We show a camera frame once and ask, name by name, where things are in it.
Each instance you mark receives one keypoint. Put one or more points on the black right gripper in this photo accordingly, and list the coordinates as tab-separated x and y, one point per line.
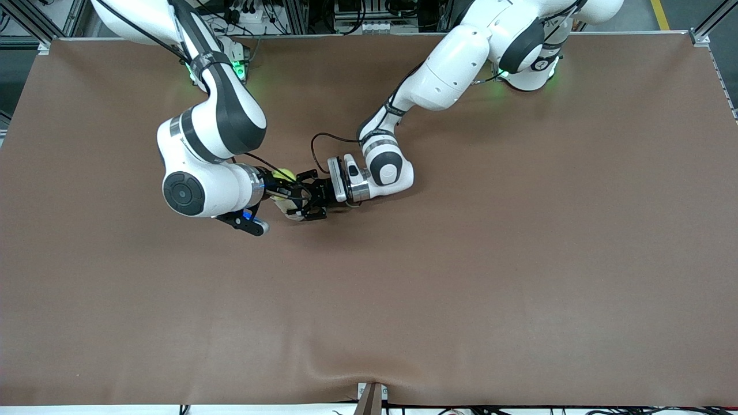
270	188

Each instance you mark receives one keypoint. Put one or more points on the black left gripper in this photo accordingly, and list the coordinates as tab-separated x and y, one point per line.
324	193

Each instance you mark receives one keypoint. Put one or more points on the blue white tennis ball can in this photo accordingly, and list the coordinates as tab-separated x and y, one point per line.
291	211

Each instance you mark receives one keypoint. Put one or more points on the yellow-green tennis ball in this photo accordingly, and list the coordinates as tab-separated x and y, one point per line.
283	174

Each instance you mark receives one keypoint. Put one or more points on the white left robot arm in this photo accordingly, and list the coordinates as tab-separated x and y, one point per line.
450	63

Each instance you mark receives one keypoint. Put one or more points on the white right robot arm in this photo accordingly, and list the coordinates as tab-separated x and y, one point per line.
219	184

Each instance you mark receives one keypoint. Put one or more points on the white power strip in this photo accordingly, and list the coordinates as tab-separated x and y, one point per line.
377	27
245	26

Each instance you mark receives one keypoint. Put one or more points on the grey mount bracket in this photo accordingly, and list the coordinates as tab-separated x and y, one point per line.
372	399

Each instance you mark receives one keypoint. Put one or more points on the aluminium frame post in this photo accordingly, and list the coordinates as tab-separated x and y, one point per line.
34	26
715	20

